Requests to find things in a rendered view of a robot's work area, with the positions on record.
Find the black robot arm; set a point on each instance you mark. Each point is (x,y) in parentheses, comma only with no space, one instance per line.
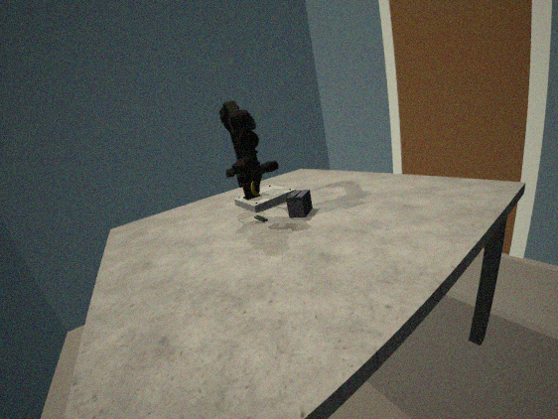
(237,123)

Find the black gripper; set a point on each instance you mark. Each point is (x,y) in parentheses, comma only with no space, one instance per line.
(257,171)

